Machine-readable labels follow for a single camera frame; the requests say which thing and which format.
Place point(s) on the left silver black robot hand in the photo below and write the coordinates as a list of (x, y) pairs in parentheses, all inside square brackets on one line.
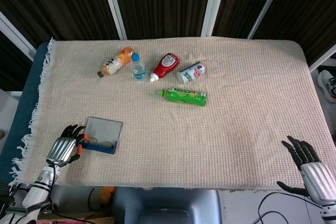
[(61, 150)]

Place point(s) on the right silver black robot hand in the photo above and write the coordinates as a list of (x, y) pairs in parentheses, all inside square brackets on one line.
[(319, 179)]

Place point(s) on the thin black metal eyeglasses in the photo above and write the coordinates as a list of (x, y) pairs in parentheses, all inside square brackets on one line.
[(106, 144)]

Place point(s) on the blue glasses case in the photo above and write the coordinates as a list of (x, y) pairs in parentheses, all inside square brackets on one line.
[(103, 129)]

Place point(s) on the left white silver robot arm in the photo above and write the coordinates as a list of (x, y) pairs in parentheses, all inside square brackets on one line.
[(36, 192)]

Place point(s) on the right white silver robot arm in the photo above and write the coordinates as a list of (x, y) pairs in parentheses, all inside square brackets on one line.
[(328, 214)]

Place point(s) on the orange plastic tool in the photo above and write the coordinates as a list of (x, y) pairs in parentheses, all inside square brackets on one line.
[(107, 195)]

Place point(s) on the white sneaker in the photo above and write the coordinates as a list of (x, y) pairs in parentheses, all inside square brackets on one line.
[(325, 79)]

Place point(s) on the orange juice bottle black cap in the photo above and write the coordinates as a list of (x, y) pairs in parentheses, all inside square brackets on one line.
[(113, 64)]

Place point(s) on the clear water bottle blue cap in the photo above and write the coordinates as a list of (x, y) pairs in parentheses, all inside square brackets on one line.
[(139, 70)]

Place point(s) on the grey plastic chair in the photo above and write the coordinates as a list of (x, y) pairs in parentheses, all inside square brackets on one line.
[(168, 203)]

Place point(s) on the beige waffle weave tablecloth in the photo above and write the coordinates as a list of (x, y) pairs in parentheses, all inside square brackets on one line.
[(183, 142)]

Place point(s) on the red ketchup squeeze bottle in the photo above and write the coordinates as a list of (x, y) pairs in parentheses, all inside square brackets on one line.
[(165, 66)]

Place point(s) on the green drink bottle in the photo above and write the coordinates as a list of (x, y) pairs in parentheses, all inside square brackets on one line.
[(186, 96)]

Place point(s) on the white red drink can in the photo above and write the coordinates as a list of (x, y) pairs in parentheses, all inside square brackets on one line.
[(191, 73)]

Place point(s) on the white partition frame post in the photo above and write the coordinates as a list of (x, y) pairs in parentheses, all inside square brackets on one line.
[(267, 5), (214, 3), (113, 3), (15, 33), (323, 60)]

